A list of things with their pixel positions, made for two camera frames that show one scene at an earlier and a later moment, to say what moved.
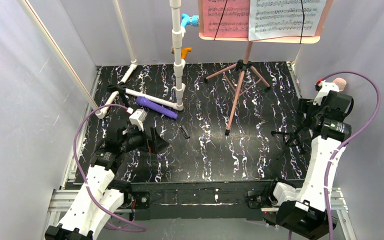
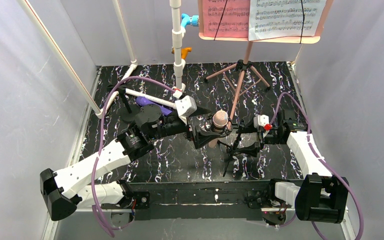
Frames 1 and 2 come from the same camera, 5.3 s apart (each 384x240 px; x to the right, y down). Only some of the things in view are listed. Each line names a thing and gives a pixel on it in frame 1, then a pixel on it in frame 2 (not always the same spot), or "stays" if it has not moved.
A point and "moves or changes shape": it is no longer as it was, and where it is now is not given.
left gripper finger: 160,144 to 201,137
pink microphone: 341,82 to 220,119
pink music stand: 244,65 stays
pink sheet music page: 233,22 stays
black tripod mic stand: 289,138 moves or changes shape
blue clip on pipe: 186,20 stays
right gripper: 304,108 to 256,137
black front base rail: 202,200 stays
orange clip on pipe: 184,51 stays
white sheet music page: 273,19 stays
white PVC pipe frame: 177,103 stays
